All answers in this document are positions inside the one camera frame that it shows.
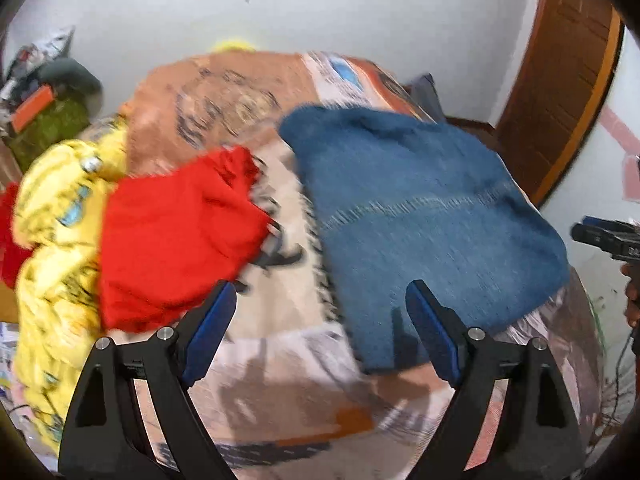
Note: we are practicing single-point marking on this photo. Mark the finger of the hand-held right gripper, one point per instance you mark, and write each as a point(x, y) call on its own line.
point(600, 221)

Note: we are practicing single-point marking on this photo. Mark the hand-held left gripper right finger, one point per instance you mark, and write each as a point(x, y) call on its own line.
point(432, 332)

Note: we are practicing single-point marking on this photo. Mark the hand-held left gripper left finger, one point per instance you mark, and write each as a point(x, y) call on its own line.
point(210, 330)

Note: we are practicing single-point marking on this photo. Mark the blue denim jacket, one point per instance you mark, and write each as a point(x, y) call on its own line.
point(425, 210)

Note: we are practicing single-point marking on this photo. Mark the person's right hand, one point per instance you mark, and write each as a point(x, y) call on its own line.
point(634, 295)

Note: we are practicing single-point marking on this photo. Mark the newspaper printed bed sheet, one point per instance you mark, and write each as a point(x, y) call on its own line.
point(280, 310)

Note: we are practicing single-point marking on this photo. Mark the red garment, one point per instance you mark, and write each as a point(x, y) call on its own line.
point(175, 240)

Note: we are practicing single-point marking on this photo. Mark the brown wooden door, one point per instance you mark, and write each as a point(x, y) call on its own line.
point(560, 70)

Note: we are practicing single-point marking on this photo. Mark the yellow cartoon printed blanket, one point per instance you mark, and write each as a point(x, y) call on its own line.
point(55, 240)

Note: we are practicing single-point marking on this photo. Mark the brown cardboard piece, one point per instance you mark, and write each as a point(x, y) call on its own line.
point(7, 305)

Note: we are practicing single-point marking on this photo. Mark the dark blue pillow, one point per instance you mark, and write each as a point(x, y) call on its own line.
point(427, 97)

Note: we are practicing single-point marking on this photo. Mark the red fuzzy cloth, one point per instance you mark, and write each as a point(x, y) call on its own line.
point(10, 245)

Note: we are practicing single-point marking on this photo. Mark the green cushion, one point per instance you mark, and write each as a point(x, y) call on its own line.
point(47, 130)

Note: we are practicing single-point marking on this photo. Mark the orange box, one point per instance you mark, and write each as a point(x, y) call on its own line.
point(32, 107)

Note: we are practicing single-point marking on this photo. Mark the dark grey pillow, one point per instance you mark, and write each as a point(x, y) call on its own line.
point(75, 75)

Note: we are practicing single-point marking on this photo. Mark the pile of clutter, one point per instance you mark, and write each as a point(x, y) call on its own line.
point(30, 57)

